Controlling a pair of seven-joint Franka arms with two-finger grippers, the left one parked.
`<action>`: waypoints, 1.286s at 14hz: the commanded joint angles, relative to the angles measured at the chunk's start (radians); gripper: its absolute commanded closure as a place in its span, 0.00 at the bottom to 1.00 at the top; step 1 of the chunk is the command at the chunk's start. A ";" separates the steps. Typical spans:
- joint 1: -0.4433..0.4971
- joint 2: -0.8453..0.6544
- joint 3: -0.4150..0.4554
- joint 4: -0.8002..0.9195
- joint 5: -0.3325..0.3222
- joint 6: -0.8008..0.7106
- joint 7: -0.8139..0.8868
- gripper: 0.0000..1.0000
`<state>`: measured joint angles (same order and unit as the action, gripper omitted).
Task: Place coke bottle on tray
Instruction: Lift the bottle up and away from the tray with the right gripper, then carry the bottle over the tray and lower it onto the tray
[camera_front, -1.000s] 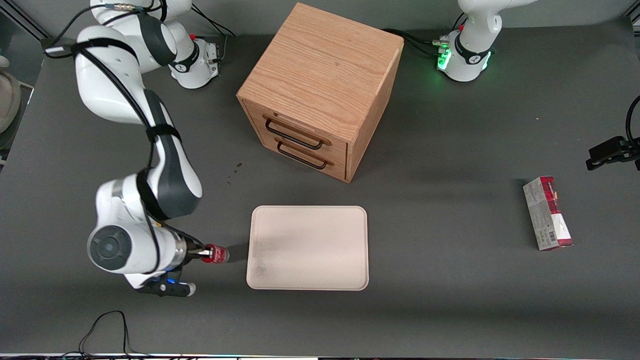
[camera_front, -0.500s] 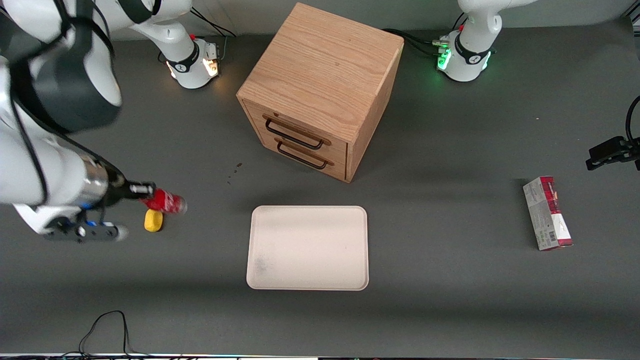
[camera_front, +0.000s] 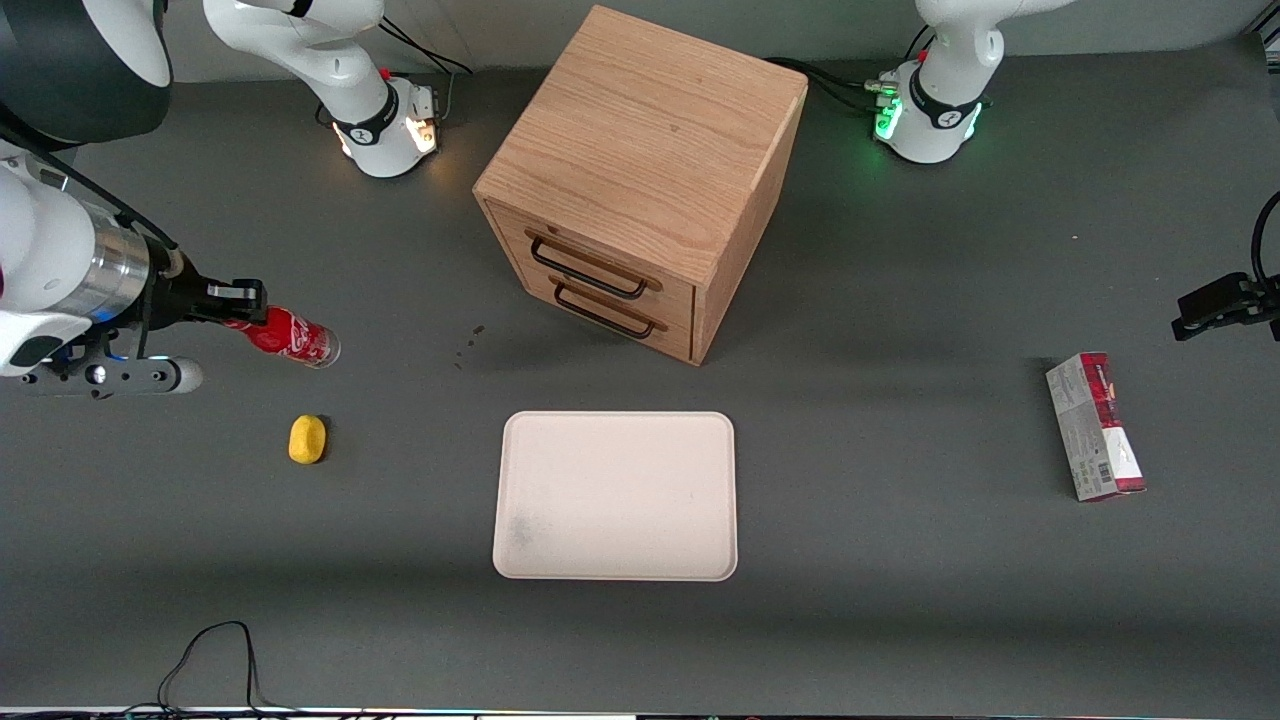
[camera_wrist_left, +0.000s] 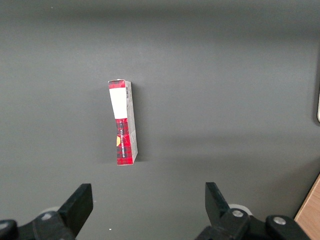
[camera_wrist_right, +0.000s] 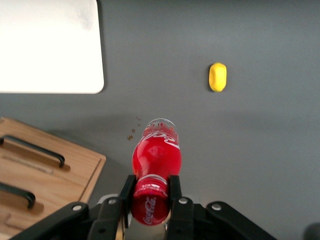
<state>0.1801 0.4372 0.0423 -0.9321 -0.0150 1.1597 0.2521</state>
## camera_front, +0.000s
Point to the yellow lemon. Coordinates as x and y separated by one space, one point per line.
307 439

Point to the beige plastic tray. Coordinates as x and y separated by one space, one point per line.
615 495

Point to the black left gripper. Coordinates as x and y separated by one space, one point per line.
1226 303

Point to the red coke bottle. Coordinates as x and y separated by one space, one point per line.
295 338

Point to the red and white carton box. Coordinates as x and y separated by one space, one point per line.
1095 425

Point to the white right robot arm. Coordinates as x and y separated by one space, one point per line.
40 250

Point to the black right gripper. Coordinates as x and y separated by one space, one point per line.
176 299

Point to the wooden two-drawer cabinet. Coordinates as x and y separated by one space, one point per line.
650 150

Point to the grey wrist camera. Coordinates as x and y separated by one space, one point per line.
130 376

